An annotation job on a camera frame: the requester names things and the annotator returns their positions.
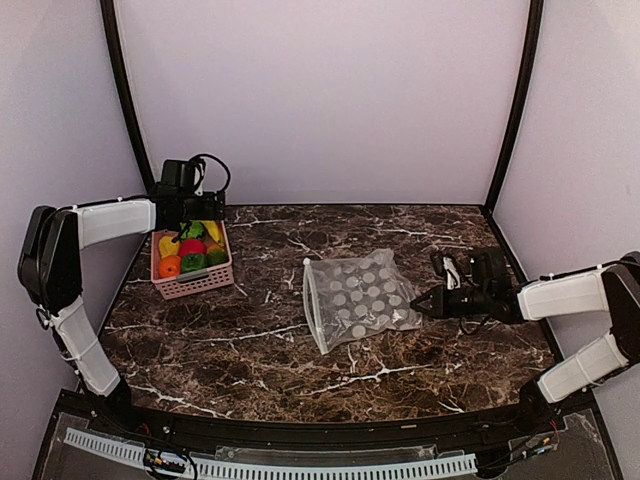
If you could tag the black frame post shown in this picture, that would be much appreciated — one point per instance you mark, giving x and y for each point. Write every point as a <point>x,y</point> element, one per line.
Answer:
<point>521,90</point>
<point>119,72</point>

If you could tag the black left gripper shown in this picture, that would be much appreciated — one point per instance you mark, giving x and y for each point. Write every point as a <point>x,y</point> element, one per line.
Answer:
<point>208,212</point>

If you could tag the pink perforated plastic basket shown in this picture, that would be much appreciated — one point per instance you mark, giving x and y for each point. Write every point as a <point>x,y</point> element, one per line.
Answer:
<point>195,282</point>

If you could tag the black frame post right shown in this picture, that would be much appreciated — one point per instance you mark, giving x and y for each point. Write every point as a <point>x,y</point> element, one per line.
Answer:
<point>521,90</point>

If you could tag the pink fake fruit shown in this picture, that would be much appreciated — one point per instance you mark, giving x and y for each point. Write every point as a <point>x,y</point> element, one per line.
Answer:
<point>192,247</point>

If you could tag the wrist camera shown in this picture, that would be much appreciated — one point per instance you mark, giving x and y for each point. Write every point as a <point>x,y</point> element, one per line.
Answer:
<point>487,270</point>
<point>182,177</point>

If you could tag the green fake bell pepper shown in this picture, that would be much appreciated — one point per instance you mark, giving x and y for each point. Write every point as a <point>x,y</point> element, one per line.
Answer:
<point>193,263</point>

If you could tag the black front rail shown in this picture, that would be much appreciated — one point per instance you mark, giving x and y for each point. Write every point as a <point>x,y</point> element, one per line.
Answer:
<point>483,431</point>

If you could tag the green fake watermelon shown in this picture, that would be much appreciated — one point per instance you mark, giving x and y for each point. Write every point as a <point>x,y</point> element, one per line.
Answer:
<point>194,230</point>

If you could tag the orange fake fruit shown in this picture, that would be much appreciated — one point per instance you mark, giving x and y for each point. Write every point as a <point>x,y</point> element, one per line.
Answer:
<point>169,266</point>

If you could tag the clear zip top bag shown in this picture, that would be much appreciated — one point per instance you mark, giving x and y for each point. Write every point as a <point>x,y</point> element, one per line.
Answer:
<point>348,299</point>

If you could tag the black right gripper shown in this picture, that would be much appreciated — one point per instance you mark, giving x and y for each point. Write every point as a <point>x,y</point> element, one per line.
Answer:
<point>440,303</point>

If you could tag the white slotted cable duct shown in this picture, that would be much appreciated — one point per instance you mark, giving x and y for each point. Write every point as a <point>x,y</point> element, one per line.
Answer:
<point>246,463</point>

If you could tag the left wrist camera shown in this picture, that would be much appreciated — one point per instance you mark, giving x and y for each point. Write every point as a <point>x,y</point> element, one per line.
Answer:
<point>182,177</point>

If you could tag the yellow fake lemon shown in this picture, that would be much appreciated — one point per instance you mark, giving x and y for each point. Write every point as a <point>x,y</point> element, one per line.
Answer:
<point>167,247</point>

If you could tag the black frame post left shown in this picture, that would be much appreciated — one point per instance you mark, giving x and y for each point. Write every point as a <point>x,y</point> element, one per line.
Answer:
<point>119,72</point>

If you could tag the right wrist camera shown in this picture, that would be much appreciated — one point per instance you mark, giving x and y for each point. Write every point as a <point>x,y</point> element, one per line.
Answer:
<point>487,270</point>

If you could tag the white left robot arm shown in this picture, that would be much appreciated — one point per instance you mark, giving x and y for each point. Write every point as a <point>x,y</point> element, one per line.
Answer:
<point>50,270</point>

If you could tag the yellow fake banana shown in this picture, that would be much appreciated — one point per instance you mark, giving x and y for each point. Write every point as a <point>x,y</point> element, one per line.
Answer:
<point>214,231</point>

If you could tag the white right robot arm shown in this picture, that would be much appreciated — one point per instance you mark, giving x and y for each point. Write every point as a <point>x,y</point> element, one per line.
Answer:
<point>609,291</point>

